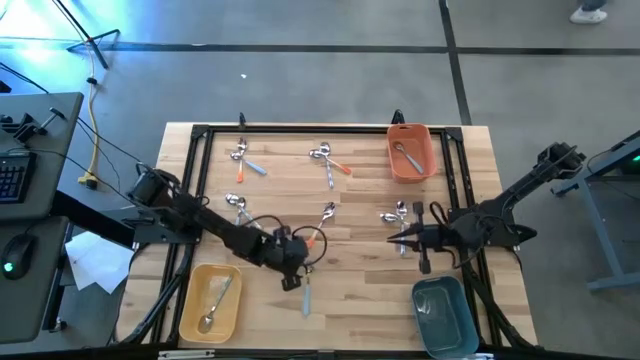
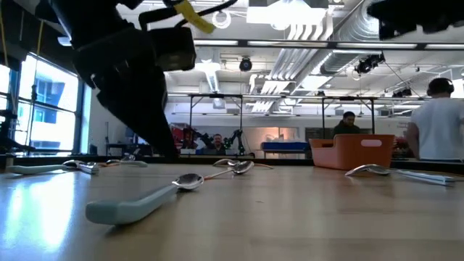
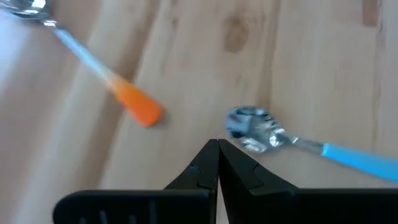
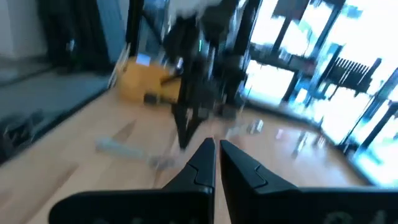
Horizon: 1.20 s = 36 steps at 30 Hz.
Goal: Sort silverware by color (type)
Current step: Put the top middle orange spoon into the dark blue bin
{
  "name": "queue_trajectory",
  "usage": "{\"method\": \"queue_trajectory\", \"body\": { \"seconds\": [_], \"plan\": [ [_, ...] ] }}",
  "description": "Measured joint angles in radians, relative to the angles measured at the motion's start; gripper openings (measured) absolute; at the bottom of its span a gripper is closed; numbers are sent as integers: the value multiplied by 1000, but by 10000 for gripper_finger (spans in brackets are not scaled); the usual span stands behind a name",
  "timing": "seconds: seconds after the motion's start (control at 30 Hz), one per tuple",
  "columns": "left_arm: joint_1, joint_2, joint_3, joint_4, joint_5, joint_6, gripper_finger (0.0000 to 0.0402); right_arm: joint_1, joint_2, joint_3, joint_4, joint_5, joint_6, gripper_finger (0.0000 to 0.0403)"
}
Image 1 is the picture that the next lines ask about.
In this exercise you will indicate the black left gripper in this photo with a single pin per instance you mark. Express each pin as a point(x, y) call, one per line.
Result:
point(290, 255)

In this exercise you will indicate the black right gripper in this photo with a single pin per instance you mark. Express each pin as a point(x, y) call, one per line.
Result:
point(432, 239)

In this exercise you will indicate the teal plastic bin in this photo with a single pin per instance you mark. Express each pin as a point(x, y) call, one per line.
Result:
point(450, 320)

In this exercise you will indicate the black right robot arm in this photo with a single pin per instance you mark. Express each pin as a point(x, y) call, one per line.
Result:
point(520, 187)

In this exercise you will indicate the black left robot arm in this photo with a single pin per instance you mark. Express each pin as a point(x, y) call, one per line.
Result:
point(215, 227)

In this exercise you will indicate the orange plastic bin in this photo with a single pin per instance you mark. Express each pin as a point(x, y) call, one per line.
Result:
point(427, 140)

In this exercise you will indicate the yellow plastic bin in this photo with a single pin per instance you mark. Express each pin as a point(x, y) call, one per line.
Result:
point(197, 295)

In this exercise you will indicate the white paper sheet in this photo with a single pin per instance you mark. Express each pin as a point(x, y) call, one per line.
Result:
point(95, 262)

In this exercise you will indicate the black diagonal support beam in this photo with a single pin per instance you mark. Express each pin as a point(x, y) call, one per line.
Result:
point(90, 215)

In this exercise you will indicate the black device with green light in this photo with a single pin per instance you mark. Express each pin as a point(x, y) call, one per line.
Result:
point(631, 165)

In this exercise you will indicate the grey office desk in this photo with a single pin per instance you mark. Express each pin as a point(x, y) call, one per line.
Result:
point(55, 150)
point(35, 300)

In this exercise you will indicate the person's foot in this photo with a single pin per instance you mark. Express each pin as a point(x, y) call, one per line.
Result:
point(589, 15)

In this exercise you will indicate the black computer mouse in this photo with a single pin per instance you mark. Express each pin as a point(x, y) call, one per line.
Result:
point(20, 252)

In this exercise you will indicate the black computer keyboard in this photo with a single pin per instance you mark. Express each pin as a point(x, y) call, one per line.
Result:
point(12, 177)

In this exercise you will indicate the black desk clamp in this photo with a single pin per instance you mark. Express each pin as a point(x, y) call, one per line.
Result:
point(22, 129)

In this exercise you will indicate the black tripod stand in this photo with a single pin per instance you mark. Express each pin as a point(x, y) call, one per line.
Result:
point(80, 33)

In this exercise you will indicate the black frame clamp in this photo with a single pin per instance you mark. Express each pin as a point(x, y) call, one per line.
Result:
point(397, 118)
point(242, 120)

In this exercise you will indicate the black aluminium table frame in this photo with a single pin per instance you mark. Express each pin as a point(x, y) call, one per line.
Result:
point(300, 129)

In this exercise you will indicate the silver metal bracket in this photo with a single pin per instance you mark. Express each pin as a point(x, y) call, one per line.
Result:
point(186, 354)
point(482, 356)

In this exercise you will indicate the blue-grey desk frame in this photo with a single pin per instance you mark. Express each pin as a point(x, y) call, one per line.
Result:
point(602, 235)

